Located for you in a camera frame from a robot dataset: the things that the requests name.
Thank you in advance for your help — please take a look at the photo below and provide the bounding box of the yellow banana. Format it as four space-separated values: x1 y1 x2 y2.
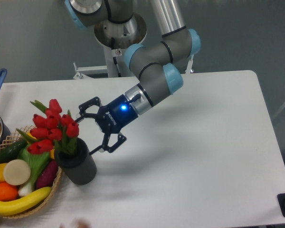
0 187 51 216

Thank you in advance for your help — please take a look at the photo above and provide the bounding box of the purple eggplant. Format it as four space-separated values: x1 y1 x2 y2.
35 160 58 189

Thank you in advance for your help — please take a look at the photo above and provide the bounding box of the green cucumber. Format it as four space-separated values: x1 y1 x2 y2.
0 139 28 164

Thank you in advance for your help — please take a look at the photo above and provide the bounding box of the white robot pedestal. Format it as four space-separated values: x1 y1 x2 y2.
94 12 147 77

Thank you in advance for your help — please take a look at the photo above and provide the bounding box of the green bok choy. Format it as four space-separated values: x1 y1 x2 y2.
17 142 50 197

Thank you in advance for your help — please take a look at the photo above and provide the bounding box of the woven wicker basket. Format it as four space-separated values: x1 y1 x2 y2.
0 126 62 219

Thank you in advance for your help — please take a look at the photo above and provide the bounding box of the red tulip bouquet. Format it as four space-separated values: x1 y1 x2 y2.
17 99 79 157

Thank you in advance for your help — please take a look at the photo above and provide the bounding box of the orange fruit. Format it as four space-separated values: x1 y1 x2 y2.
0 182 18 201

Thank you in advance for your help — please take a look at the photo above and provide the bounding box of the round beige disc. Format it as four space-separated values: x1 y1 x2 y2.
3 159 31 186

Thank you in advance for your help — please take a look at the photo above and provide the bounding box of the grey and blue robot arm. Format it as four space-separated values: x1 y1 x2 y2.
65 0 201 152

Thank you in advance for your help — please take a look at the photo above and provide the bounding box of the white metal base frame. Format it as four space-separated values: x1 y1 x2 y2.
73 55 195 80

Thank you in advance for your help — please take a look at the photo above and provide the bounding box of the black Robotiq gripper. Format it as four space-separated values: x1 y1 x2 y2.
73 94 140 155

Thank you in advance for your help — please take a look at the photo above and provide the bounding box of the dark grey ribbed vase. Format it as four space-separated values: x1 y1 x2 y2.
54 138 97 185

